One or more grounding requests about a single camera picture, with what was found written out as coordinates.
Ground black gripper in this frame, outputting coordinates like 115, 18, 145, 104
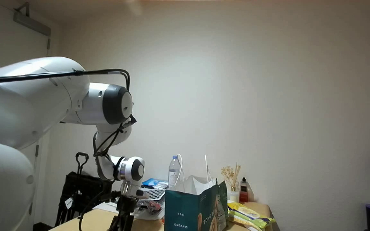
107, 194, 138, 231

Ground reed diffuser with sticks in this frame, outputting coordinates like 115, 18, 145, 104
220, 165, 242, 203

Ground yellow green snack packets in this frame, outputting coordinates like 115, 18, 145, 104
226, 202, 277, 231

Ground clear plastic water bottle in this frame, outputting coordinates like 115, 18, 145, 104
166, 154, 182, 192

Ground green paper gift bag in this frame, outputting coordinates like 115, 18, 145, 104
163, 153, 229, 231

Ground grey door closer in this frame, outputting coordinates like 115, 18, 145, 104
12, 4, 52, 38

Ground black trolley bag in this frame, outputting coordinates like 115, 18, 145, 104
53, 152, 113, 228

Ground clear plastic bag with items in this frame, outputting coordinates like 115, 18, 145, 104
136, 198, 165, 216

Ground red sauce bottle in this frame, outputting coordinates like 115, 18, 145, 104
237, 177, 250, 204

